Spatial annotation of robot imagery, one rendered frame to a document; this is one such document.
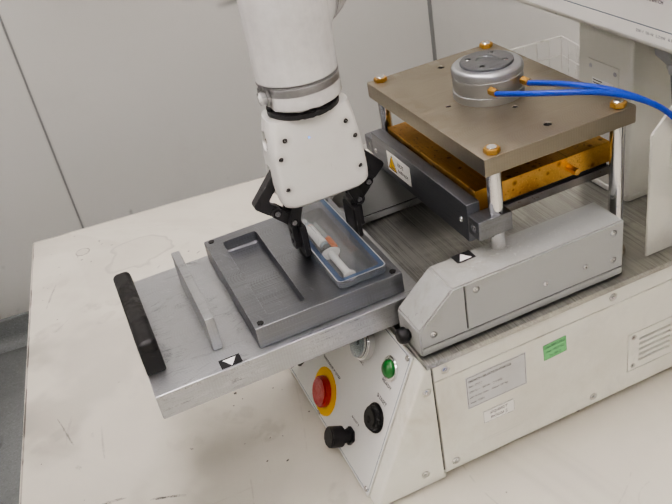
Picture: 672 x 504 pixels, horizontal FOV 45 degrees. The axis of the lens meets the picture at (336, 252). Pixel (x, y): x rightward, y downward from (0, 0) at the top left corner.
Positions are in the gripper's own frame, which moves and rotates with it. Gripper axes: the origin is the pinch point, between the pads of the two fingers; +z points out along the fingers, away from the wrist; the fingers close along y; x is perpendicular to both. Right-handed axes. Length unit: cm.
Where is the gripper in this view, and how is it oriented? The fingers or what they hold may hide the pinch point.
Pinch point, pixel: (327, 228)
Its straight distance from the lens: 90.3
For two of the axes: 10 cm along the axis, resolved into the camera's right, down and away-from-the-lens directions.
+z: 1.6, 8.3, 5.4
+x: -3.9, -4.5, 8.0
